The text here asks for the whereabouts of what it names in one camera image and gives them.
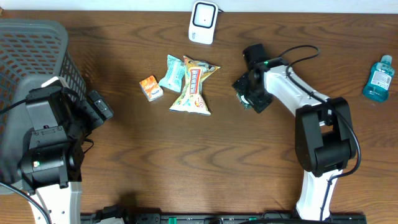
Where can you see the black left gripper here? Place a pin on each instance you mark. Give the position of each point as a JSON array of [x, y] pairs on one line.
[[86, 109]]

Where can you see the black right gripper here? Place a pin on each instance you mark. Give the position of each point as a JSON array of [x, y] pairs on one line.
[[261, 101]]

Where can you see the small green round-logo box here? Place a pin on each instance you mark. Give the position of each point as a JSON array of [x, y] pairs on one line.
[[243, 101]]

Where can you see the yellow snack bag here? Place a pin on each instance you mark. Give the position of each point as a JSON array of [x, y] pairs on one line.
[[191, 100]]

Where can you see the small orange packet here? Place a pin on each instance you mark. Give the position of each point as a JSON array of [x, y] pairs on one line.
[[151, 88]]

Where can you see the teal snack pack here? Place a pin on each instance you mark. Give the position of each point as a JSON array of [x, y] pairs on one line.
[[175, 73]]

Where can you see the blue mouthwash bottle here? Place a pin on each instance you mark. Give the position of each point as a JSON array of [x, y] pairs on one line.
[[381, 75]]

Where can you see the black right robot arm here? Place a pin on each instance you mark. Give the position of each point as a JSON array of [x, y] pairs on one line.
[[323, 140]]

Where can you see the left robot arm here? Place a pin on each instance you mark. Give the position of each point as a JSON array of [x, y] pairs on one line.
[[51, 167]]

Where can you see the white barcode scanner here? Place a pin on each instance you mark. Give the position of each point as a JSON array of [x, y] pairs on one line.
[[202, 22]]

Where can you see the grey plastic mesh basket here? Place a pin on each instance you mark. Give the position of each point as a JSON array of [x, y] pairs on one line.
[[32, 52]]

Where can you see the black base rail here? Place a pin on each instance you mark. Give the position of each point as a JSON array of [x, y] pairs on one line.
[[268, 217]]

